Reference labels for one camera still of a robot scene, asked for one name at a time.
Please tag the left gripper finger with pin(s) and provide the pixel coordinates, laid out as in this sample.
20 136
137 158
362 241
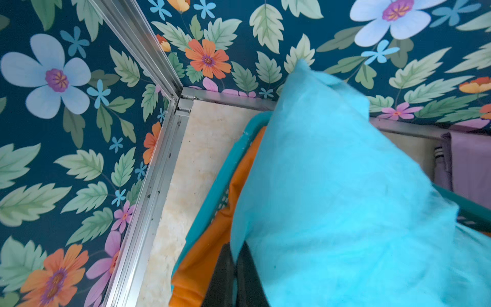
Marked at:
235 283

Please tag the orange pants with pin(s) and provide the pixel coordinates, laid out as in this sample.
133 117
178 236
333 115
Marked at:
194 274

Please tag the teal cloth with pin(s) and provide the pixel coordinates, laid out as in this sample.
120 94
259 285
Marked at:
335 214

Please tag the teal plastic basket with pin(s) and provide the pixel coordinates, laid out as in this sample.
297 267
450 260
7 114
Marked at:
470 214

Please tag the purple cloth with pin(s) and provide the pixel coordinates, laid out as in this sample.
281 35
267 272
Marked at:
463 166

